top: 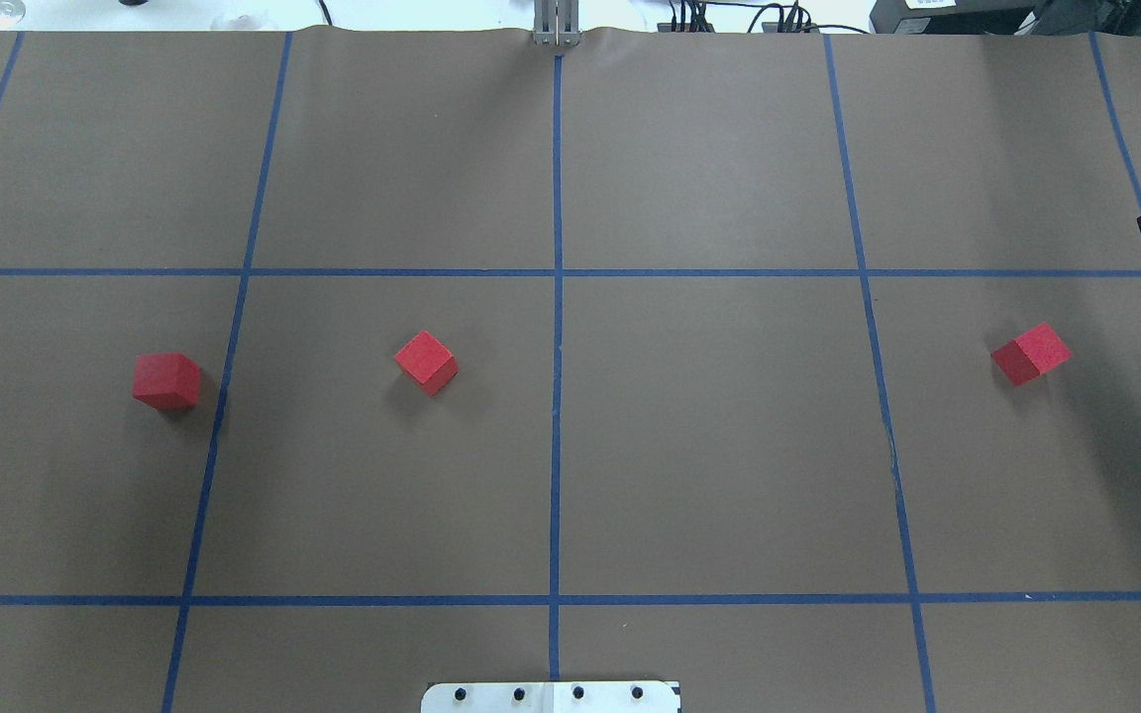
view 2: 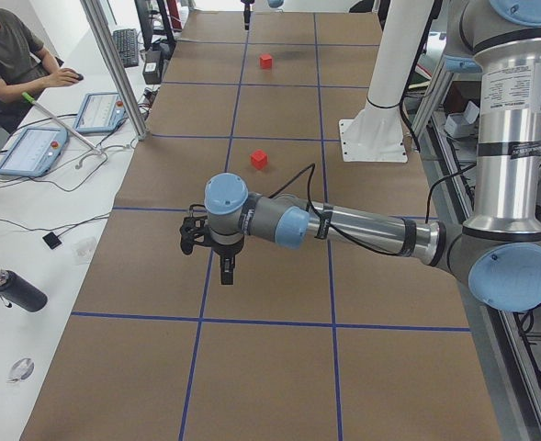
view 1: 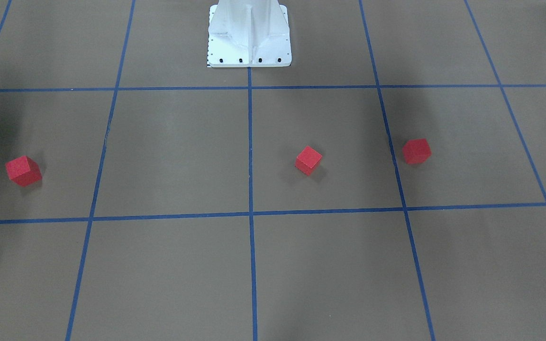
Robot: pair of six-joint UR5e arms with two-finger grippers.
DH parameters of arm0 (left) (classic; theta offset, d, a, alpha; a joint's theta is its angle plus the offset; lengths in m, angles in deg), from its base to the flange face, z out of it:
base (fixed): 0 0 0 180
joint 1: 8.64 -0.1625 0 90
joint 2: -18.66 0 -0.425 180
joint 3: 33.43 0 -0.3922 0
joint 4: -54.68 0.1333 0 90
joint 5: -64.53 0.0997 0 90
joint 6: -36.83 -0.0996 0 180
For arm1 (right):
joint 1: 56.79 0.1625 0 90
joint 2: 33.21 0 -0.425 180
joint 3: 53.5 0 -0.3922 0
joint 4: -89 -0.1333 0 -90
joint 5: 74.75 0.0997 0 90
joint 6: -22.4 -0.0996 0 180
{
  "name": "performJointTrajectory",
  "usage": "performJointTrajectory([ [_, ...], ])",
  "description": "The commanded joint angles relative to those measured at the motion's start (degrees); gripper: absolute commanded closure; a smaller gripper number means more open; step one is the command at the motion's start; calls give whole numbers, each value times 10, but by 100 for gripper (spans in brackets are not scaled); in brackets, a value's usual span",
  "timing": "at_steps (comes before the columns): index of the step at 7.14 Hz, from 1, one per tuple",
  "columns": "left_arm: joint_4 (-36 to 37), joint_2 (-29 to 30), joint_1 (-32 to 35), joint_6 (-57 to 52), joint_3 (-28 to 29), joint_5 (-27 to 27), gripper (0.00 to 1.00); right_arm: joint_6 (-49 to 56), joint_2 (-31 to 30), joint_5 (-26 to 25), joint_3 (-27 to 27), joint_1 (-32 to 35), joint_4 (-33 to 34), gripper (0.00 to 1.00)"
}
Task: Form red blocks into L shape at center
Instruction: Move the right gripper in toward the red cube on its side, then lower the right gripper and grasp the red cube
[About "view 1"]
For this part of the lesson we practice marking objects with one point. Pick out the red block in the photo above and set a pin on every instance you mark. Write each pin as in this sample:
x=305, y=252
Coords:
x=416, y=151
x=23, y=171
x=308, y=160

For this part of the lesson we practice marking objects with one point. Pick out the brown paper table mat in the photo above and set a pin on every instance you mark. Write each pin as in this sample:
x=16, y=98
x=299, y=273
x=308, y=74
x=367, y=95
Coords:
x=170, y=208

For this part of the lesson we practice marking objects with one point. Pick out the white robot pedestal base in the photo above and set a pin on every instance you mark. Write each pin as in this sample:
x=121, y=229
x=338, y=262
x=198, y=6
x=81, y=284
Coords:
x=249, y=34

